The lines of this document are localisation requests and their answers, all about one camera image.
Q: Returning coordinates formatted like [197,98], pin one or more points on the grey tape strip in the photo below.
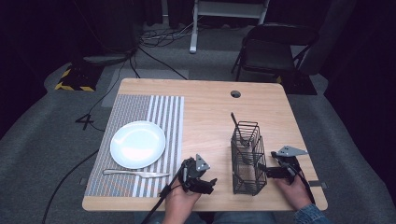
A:
[318,184]
[82,181]

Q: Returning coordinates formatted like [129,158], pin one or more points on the black folding chair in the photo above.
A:
[267,53]

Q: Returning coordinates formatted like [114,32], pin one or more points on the grey striped placemat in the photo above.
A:
[130,105]

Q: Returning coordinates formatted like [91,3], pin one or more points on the person's right hand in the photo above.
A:
[294,194]

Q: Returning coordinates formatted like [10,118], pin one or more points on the black yellow striped base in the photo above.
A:
[77,79]

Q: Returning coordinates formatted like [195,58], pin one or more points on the white metal stand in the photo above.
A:
[194,31]

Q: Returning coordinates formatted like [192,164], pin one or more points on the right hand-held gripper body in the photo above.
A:
[288,161]

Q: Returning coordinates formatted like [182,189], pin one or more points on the long black utensil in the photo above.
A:
[238,127]

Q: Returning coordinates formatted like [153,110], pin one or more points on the person's blue denim sleeve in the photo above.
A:
[311,214]

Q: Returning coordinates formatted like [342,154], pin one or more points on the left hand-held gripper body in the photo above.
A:
[193,172]

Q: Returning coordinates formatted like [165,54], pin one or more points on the short black fork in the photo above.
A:
[245,158]

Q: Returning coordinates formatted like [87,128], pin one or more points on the white round plate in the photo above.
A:
[138,144]

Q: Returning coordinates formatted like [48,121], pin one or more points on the person's left hand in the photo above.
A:
[179,202]

